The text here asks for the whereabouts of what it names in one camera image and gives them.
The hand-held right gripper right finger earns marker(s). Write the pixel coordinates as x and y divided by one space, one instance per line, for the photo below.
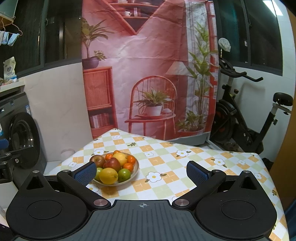
196 172

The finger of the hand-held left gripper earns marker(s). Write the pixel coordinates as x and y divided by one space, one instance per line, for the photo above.
12 157
3 143

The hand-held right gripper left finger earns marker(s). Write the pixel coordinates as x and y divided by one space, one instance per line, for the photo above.
85 172

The green round fruit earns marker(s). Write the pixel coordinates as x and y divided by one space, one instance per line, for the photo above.
124 175
99 172

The red apple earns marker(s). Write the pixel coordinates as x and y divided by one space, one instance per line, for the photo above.
96 159
112 164

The yellow lemon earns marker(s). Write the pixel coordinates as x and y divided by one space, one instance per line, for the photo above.
120 158
108 176

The beige plate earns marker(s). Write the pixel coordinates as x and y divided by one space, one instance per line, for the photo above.
132 177

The grey washing machine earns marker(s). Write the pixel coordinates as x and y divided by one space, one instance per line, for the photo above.
23 139

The white stone slab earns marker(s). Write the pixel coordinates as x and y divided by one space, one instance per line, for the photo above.
11 87

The black exercise bike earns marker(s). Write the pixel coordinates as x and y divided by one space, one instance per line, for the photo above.
226 111

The white detergent bag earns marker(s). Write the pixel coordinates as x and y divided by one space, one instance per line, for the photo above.
9 69

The wooden door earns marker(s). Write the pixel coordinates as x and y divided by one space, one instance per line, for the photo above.
281 173

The light blue hanging cloth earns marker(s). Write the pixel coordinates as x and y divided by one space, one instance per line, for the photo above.
10 38

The printed pink backdrop cloth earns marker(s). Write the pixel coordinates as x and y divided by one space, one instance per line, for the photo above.
157 58

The dark window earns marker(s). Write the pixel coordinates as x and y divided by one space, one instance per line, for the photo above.
254 30
57 30

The white cap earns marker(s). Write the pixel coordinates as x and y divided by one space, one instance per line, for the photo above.
224 44

